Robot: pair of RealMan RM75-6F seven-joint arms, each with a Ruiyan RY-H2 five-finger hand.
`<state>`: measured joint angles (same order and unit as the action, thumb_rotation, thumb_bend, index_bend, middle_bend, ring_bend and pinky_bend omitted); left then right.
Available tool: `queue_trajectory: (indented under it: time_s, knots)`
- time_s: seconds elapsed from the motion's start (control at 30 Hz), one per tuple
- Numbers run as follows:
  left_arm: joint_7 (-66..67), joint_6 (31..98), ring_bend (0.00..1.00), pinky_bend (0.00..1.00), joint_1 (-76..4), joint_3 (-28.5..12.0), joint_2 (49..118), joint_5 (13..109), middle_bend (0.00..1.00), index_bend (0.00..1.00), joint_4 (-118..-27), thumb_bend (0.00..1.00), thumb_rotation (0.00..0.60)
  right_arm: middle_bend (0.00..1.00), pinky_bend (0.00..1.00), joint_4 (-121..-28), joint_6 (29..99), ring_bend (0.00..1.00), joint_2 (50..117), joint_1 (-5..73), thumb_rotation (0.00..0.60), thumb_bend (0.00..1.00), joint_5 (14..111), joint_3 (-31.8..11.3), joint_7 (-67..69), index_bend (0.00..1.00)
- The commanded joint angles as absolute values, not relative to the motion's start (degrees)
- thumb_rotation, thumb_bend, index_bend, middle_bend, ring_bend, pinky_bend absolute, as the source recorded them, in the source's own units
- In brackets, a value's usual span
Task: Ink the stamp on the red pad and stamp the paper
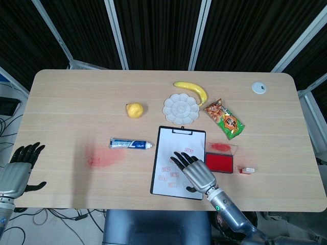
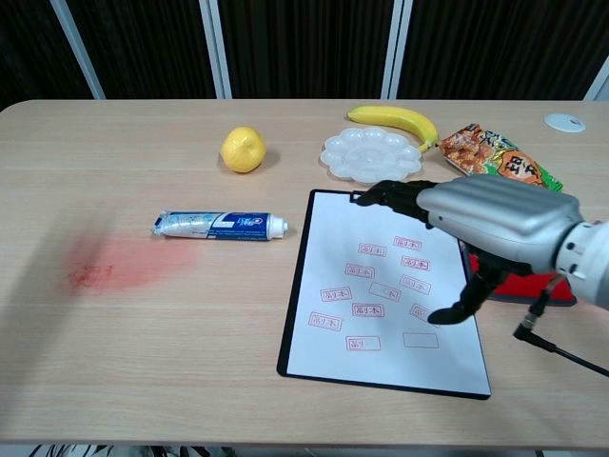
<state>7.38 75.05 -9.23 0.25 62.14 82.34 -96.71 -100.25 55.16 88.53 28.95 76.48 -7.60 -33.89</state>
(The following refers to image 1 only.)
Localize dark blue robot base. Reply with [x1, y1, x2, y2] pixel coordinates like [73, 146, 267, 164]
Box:
[102, 209, 213, 245]

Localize red ink pad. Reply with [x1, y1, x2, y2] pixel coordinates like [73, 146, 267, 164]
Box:
[204, 142, 239, 174]

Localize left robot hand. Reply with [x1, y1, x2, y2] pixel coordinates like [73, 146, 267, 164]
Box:
[0, 142, 48, 199]

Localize white round cable grommet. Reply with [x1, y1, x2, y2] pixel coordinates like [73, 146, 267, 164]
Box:
[251, 81, 267, 95]

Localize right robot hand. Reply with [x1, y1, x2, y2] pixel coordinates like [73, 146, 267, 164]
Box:
[170, 151, 217, 196]

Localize white stamped paper sheet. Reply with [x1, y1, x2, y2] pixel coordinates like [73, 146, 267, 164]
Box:
[152, 127, 205, 200]

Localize black trash bin bag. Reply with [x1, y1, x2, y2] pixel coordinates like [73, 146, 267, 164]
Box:
[211, 211, 259, 245]

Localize green orange snack bag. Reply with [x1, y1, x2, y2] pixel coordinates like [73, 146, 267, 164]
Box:
[203, 98, 246, 141]

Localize yellow lemon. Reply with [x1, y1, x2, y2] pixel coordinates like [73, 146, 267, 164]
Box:
[125, 102, 145, 119]

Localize black box device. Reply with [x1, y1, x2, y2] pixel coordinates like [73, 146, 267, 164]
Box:
[0, 96, 21, 116]

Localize yellow banana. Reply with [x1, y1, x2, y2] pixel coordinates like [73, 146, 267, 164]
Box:
[173, 81, 208, 108]

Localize white flower paint palette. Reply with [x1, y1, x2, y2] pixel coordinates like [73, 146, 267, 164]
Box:
[162, 93, 200, 126]

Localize white partition frame post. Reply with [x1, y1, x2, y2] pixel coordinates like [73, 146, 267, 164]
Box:
[188, 0, 213, 71]
[270, 5, 327, 74]
[31, 0, 76, 70]
[103, 0, 129, 70]
[297, 75, 327, 157]
[0, 66, 30, 96]

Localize white and red stamp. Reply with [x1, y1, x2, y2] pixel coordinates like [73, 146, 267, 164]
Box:
[238, 165, 256, 176]

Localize blue white toothpaste tube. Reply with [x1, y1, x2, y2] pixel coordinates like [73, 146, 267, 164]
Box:
[109, 137, 155, 151]

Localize black clipboard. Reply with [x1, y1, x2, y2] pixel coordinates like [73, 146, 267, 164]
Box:
[150, 125, 207, 201]

